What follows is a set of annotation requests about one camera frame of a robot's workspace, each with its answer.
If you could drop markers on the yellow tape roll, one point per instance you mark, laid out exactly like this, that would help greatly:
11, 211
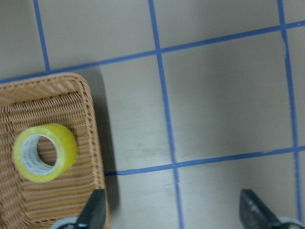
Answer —
26, 158

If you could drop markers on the brown wicker basket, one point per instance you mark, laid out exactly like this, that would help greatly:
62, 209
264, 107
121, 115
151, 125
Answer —
59, 98

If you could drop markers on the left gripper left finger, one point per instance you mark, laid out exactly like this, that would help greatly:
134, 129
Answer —
93, 215

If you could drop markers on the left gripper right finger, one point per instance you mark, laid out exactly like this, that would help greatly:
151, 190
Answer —
254, 214

